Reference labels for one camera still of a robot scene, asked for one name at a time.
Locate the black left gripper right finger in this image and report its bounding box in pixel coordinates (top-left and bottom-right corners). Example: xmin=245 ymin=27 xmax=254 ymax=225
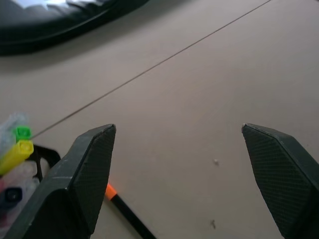
xmin=241 ymin=122 xmax=319 ymax=239

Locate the yellow highlighter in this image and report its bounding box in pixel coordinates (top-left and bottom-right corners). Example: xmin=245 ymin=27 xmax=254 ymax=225
xmin=0 ymin=139 xmax=34 ymax=175

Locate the black pen holder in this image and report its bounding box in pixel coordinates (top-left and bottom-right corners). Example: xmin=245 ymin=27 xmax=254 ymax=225
xmin=30 ymin=143 xmax=62 ymax=182

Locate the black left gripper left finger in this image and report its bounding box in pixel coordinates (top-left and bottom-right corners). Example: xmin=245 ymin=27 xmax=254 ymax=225
xmin=0 ymin=123 xmax=117 ymax=239

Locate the green highlighter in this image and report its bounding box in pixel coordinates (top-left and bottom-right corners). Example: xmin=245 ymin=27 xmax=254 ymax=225
xmin=15 ymin=126 xmax=33 ymax=144

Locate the black leather chair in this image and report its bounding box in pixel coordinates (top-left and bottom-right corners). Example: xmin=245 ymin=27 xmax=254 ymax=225
xmin=0 ymin=0 xmax=150 ymax=57

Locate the clear capped pen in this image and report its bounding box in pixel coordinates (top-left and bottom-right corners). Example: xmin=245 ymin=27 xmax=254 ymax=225
xmin=0 ymin=112 xmax=29 ymax=160

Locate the black pen with orange cap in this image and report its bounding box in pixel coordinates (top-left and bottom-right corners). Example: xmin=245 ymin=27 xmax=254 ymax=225
xmin=104 ymin=183 xmax=157 ymax=239

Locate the dark blue marker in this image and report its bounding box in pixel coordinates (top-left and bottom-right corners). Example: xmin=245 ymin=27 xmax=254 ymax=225
xmin=2 ymin=187 xmax=24 ymax=209

